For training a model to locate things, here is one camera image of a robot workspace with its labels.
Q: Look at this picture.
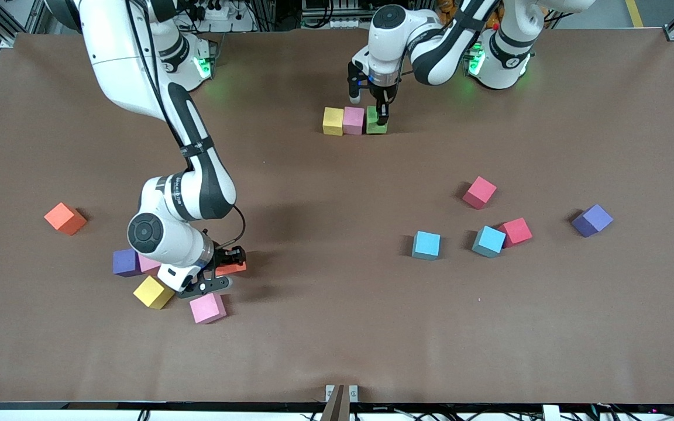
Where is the mauve pink foam cube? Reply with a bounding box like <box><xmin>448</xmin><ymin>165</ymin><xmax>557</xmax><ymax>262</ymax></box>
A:
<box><xmin>343</xmin><ymin>106</ymin><xmax>366</xmax><ymax>136</ymax></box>

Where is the green foam cube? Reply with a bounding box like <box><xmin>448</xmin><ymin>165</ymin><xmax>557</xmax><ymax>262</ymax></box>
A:
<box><xmin>366</xmin><ymin>105</ymin><xmax>389</xmax><ymax>136</ymax></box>

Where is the brown bar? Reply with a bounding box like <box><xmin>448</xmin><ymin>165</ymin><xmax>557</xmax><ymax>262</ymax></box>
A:
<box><xmin>321</xmin><ymin>384</ymin><xmax>351</xmax><ymax>421</ymax></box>

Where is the grey metal bracket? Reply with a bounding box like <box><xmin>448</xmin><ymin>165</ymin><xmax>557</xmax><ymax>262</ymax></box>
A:
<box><xmin>325</xmin><ymin>384</ymin><xmax>359</xmax><ymax>403</ymax></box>

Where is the yellow foam cube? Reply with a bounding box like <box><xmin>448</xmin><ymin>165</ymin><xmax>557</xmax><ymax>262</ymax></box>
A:
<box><xmin>133</xmin><ymin>275</ymin><xmax>175</xmax><ymax>310</ymax></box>
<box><xmin>322</xmin><ymin>107</ymin><xmax>345</xmax><ymax>136</ymax></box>

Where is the pinkish red foam cube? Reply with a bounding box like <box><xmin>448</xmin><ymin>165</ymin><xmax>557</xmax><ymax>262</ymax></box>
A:
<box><xmin>498</xmin><ymin>218</ymin><xmax>533</xmax><ymax>249</ymax></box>
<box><xmin>462</xmin><ymin>176</ymin><xmax>497</xmax><ymax>210</ymax></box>

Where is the white power strip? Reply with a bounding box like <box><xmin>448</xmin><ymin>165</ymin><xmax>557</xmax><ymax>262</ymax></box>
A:
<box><xmin>194</xmin><ymin>2</ymin><xmax>231</xmax><ymax>21</ymax></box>

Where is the orange mesh bag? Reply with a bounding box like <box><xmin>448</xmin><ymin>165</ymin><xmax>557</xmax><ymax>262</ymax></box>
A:
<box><xmin>435</xmin><ymin>0</ymin><xmax>501</xmax><ymax>30</ymax></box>

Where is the violet foam cube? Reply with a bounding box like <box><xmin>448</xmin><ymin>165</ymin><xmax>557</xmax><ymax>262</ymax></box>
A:
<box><xmin>571</xmin><ymin>204</ymin><xmax>614</xmax><ymax>238</ymax></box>
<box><xmin>112</xmin><ymin>249</ymin><xmax>140</xmax><ymax>277</ymax></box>

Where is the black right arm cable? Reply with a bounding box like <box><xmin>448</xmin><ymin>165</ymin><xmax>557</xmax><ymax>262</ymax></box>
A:
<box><xmin>214</xmin><ymin>205</ymin><xmax>247</xmax><ymax>249</ymax></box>

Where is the cyan foam cube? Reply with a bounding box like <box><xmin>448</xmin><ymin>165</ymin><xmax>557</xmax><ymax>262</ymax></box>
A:
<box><xmin>472</xmin><ymin>226</ymin><xmax>507</xmax><ymax>258</ymax></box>
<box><xmin>411</xmin><ymin>231</ymin><xmax>441</xmax><ymax>261</ymax></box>

